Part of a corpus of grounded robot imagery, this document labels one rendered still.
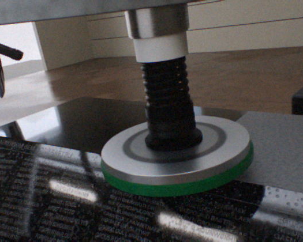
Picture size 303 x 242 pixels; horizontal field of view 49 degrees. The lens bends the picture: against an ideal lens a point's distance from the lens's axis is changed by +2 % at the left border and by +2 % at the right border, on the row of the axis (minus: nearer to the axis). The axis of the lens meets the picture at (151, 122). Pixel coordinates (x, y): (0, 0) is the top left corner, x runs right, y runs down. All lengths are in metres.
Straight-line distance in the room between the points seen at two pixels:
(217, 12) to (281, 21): 1.28
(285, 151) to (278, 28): 6.35
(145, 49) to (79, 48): 8.96
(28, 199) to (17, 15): 0.42
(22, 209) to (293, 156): 0.51
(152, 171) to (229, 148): 0.11
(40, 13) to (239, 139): 0.29
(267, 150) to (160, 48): 0.25
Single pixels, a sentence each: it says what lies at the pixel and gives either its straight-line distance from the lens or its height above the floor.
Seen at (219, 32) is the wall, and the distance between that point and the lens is 7.31.
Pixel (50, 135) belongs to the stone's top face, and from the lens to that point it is 0.80.
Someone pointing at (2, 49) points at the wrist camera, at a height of 1.01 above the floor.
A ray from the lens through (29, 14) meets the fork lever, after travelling 0.41.
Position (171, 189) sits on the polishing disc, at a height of 0.86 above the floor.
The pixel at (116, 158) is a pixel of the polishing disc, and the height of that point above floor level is 0.88.
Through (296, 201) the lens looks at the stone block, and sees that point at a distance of 0.46.
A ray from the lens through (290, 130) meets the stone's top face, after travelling 0.64.
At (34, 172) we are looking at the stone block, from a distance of 0.74.
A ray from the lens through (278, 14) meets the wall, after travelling 6.86.
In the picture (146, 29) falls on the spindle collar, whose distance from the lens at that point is 0.41.
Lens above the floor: 1.06
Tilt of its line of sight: 19 degrees down
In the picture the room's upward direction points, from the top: 9 degrees counter-clockwise
